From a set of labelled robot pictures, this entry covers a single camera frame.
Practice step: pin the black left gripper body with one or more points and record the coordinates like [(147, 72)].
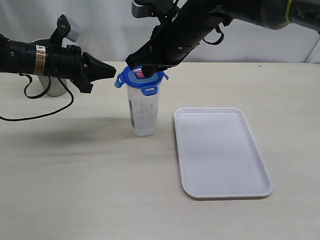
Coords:
[(72, 64)]

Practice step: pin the clear plastic container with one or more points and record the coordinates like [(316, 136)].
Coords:
[(143, 109)]

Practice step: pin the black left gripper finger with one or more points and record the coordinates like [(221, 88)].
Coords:
[(95, 69)]

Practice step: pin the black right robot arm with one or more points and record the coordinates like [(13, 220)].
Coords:
[(206, 16)]

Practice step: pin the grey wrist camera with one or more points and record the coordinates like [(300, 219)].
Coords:
[(153, 8), (65, 28)]

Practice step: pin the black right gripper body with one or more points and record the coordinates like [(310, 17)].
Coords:
[(166, 49)]

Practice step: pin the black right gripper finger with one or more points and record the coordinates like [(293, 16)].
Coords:
[(149, 70)]

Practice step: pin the stainless steel cup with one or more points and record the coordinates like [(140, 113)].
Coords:
[(56, 89)]

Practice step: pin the white plastic tray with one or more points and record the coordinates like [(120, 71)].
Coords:
[(217, 155)]

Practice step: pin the white backdrop curtain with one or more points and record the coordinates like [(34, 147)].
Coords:
[(109, 32)]

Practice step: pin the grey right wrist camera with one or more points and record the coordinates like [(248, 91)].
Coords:
[(153, 8)]

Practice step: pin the blue container lid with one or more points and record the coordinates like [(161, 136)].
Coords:
[(135, 79)]

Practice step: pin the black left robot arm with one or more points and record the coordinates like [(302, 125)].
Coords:
[(24, 58)]

